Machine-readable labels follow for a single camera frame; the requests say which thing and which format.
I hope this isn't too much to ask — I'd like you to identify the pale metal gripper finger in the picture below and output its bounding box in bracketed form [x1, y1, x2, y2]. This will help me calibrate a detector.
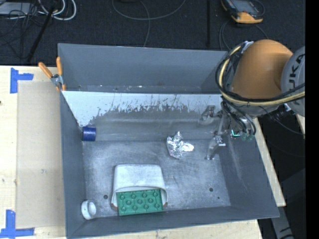
[198, 105, 218, 128]
[204, 136, 227, 161]

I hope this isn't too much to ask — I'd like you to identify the white plastic tub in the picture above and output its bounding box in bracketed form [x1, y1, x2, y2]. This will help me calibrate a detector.
[111, 164, 169, 209]

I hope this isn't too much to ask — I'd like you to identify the pale wood flat board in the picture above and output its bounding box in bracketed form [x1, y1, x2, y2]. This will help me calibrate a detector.
[15, 80, 66, 230]

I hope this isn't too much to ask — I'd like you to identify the green studded building plate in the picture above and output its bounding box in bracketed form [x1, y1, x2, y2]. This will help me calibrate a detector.
[116, 188, 164, 216]

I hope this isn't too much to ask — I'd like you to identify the small blue cylinder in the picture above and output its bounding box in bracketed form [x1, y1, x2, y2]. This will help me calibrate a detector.
[82, 125, 97, 142]

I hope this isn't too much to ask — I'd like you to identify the crumpled silver foil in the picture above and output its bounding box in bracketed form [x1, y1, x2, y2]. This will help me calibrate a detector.
[166, 130, 195, 160]

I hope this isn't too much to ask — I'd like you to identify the small white ring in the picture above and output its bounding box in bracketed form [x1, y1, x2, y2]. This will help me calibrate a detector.
[81, 200, 97, 221]

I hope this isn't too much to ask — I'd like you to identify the grey metal bin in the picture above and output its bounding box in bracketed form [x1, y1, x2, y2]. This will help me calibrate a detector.
[57, 43, 281, 239]

